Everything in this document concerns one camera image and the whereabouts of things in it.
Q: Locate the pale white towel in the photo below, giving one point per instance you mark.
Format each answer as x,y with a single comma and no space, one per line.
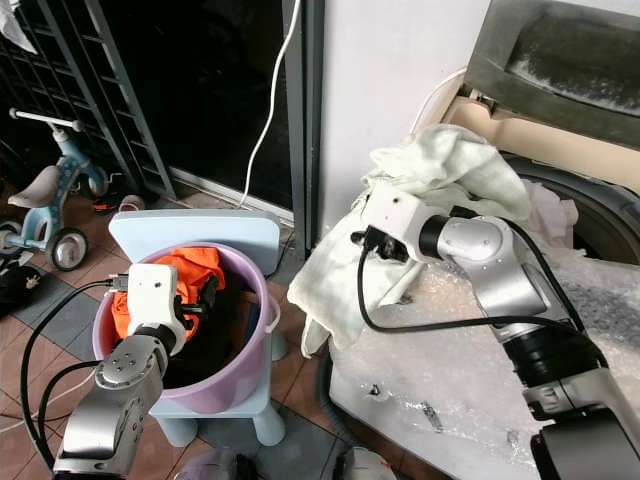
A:
335,275

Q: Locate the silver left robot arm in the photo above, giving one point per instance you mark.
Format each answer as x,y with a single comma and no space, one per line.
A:
110,420

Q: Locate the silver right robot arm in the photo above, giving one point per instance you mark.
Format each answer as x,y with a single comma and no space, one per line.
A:
525,275

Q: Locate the top-load washing machine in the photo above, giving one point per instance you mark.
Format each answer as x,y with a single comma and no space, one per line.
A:
460,455

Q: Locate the grey washing machine lid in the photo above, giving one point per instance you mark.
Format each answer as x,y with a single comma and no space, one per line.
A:
550,50

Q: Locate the orange garment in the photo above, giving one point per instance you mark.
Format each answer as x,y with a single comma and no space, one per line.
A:
198,262

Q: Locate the dark garment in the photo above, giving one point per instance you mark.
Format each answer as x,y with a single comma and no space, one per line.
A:
210,350

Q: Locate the light blue plastic stool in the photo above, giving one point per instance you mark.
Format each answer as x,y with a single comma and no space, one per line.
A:
195,225

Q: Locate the purple plastic laundry basin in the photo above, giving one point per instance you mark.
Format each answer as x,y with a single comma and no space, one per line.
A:
240,385

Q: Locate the pink plastic cup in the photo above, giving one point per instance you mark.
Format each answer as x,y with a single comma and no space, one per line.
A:
131,204

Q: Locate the clear bubble wrap sheet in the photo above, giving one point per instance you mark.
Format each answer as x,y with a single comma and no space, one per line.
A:
440,370

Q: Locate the small red toy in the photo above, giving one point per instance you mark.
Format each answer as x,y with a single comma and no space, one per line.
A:
102,205

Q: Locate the blue child tricycle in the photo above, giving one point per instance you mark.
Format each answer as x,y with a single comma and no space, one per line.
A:
60,215

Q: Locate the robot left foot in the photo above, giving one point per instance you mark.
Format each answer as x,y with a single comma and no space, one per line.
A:
210,466

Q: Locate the pale pink garment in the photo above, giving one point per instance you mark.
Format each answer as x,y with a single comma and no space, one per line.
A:
550,215

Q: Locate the dark metal grille gate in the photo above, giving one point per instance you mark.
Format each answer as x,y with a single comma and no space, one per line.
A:
90,90

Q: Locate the hanging white cloth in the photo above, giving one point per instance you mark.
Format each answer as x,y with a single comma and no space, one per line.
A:
15,25

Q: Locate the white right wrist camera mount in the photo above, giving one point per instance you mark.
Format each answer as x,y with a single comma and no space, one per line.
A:
400,212

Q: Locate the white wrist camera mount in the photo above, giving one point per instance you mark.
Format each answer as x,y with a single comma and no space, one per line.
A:
153,300
400,212

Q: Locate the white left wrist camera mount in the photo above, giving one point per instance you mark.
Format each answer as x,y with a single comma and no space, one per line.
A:
153,300

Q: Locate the dark metal door frame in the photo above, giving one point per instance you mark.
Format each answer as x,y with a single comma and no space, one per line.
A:
305,120

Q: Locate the small metal bracket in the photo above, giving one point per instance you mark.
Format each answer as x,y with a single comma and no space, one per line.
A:
431,416

